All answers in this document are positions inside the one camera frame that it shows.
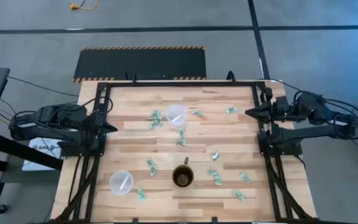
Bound white paper sheet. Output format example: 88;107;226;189
22;134;64;172

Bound black floor cable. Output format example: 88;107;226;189
7;76;80;97

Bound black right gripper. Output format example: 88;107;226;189
245;96;290;123

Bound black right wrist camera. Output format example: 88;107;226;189
263;86;274;102

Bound yellow extension cord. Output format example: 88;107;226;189
69;0;99;11

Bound grey flat base plate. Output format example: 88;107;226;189
1;136;62;185

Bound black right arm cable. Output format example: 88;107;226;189
264;77;358;147

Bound green brown ceramic mug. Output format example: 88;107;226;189
172;157;195;189

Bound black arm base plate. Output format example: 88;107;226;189
258;136;303;157
60;139;106;157

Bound black hazard-striped floor mat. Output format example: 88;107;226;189
73;46;207;84

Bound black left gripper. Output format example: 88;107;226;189
88;111;118;138

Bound black diagonal bar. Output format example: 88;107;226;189
0;129;64;170

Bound clear plastic cup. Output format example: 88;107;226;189
165;105;188;128
109;169;134;195

